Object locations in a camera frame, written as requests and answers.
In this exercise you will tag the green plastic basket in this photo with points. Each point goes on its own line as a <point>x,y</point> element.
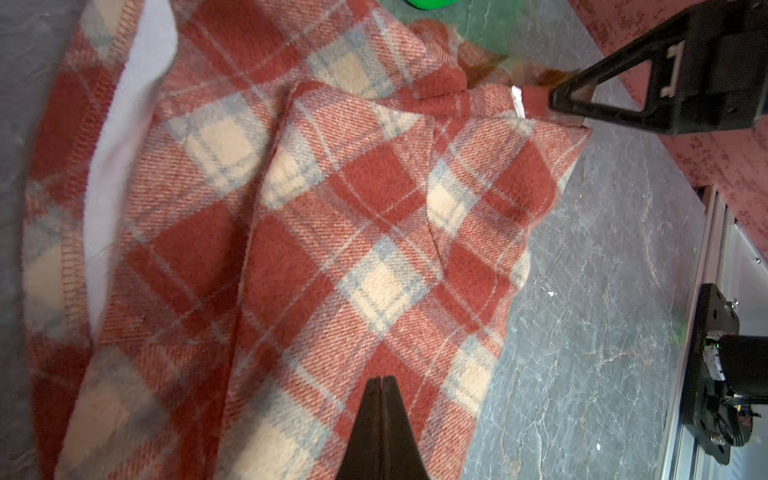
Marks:
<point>430,5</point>

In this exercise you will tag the aluminium front rail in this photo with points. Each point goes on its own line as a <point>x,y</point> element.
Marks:
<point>716,426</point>

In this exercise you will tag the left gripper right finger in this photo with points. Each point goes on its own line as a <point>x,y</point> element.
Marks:
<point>400,457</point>

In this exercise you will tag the reddish brown skirt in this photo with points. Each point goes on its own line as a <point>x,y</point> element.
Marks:
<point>322,195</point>

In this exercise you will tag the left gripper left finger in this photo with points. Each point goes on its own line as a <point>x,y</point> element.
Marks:
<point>362,458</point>

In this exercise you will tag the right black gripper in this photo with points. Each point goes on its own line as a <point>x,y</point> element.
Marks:
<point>703,70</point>

